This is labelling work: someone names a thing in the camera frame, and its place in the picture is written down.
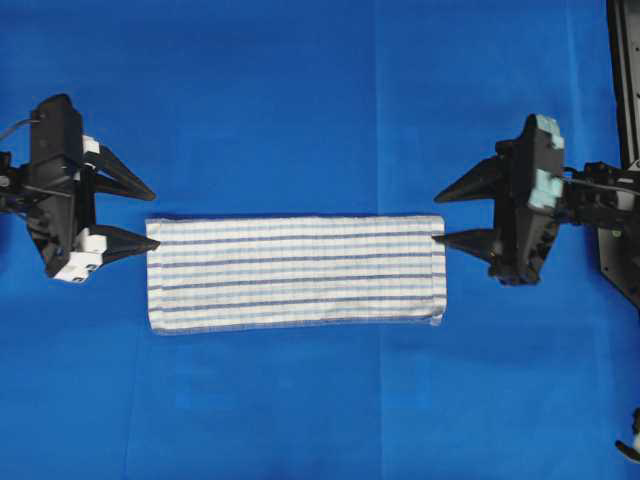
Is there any black white clamp tool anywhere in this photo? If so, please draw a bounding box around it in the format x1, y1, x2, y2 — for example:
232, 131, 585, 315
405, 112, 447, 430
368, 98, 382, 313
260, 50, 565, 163
615, 408, 640, 464

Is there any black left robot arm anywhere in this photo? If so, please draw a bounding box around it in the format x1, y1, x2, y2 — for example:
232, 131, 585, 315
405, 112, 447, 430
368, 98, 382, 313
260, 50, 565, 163
1, 94, 160, 284

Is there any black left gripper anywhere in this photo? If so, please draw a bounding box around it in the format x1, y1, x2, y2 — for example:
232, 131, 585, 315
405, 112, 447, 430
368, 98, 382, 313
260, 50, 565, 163
25, 94, 161, 284

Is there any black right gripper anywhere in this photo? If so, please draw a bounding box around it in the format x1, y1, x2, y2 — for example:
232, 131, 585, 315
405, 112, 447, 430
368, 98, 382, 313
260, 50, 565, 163
433, 114, 564, 286

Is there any black mounting rail frame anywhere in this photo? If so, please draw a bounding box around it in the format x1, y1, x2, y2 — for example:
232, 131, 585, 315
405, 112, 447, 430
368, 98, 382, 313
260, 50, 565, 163
599, 1, 639, 306

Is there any white blue striped towel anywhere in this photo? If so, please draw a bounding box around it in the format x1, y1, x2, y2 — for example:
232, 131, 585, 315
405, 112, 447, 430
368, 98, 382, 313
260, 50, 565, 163
146, 215, 447, 334

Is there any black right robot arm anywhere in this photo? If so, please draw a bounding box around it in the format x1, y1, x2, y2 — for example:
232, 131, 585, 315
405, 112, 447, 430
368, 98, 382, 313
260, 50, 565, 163
434, 114, 639, 286

